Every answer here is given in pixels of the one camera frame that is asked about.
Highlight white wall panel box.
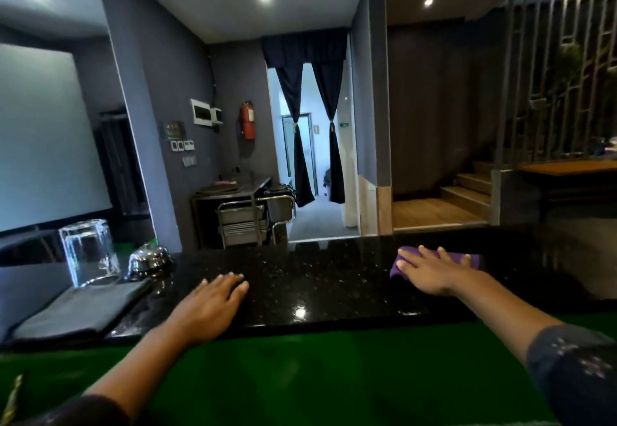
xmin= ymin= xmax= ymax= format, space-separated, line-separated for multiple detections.
xmin=190 ymin=98 xmax=214 ymax=128

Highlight metal lattice room divider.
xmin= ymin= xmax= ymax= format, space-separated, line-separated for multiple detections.
xmin=496 ymin=0 xmax=617 ymax=167

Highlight dark grey folded cloth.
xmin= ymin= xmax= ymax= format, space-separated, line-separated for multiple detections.
xmin=2 ymin=279 xmax=154 ymax=345

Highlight person's right forearm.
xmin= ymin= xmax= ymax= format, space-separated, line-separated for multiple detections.
xmin=453 ymin=270 xmax=551 ymax=368

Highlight red fire extinguisher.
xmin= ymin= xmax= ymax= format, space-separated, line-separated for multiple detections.
xmin=240 ymin=101 xmax=256 ymax=141

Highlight wooden table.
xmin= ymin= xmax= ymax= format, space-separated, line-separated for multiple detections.
xmin=518 ymin=158 xmax=617 ymax=177

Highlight steel service trolley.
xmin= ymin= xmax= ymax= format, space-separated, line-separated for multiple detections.
xmin=215 ymin=194 xmax=297 ymax=250

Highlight green potted plant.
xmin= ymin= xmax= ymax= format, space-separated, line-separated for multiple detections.
xmin=552 ymin=42 xmax=585 ymax=90

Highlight clear drinking glass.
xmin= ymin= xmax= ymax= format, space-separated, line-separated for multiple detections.
xmin=59 ymin=219 xmax=121 ymax=288

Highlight silver call bell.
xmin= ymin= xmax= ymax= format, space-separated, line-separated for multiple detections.
xmin=126 ymin=245 xmax=175 ymax=281

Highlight dark blue tied curtain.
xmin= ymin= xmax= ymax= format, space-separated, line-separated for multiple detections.
xmin=312 ymin=61 xmax=346 ymax=205
xmin=275 ymin=64 xmax=315 ymax=209

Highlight dark blue curtain valance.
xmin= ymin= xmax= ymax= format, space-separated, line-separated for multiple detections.
xmin=261 ymin=27 xmax=349 ymax=69

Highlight purple cleaning cloth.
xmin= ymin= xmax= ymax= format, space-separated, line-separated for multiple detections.
xmin=389 ymin=246 xmax=483 ymax=281

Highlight person's right hand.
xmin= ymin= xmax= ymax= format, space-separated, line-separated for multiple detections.
xmin=396 ymin=245 xmax=481 ymax=297

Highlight blue patterned sleeve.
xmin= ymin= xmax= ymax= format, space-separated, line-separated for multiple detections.
xmin=527 ymin=324 xmax=617 ymax=426

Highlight person's left forearm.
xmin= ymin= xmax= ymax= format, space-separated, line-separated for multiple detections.
xmin=82 ymin=322 xmax=199 ymax=420

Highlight wooden staircase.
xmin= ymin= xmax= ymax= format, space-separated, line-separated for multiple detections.
xmin=439 ymin=161 xmax=495 ymax=222

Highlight white wall switches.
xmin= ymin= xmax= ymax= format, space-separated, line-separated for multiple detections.
xmin=171 ymin=139 xmax=197 ymax=168

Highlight glass door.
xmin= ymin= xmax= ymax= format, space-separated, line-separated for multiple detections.
xmin=282 ymin=113 xmax=319 ymax=196

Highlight black side cabinet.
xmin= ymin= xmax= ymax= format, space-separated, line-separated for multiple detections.
xmin=190 ymin=177 xmax=273 ymax=251

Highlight person's left hand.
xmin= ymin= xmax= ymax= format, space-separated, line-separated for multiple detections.
xmin=166 ymin=272 xmax=250 ymax=347

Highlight dark sleeve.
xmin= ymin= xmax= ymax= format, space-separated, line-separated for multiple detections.
xmin=14 ymin=394 xmax=132 ymax=426

